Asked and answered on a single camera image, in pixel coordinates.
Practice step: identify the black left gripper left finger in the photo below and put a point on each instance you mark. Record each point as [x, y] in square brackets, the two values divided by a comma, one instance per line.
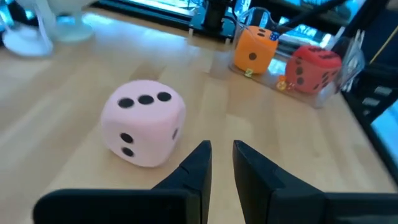
[124, 208]

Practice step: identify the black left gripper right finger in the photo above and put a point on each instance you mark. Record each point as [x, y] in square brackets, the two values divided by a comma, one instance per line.
[280, 205]

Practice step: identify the large pink foam die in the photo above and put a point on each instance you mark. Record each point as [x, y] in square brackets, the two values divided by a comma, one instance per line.
[140, 124]

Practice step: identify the small red die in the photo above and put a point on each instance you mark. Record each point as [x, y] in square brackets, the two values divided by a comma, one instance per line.
[290, 86]

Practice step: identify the small orange die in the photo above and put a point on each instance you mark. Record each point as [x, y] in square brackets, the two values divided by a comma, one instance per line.
[281, 84]

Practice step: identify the large red foam die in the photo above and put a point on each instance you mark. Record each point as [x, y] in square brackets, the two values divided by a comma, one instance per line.
[311, 71]

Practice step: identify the large orange foam die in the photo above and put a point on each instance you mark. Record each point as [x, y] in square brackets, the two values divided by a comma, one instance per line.
[248, 43]

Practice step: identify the small blue die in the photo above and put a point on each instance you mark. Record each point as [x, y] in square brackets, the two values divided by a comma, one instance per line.
[274, 35]

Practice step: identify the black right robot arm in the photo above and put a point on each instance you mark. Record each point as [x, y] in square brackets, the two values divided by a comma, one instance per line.
[214, 14]

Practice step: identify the black drawer cabinet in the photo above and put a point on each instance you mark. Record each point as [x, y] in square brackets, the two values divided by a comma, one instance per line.
[373, 93]

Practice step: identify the clear plastic tray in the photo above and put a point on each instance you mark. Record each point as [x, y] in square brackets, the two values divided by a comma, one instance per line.
[351, 62]

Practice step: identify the white round puck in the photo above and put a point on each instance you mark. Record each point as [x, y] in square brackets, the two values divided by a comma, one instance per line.
[26, 43]

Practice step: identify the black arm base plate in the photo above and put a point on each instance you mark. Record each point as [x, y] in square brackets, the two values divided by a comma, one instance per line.
[211, 33]

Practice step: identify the white round camera device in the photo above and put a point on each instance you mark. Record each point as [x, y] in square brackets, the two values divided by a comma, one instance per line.
[71, 28]

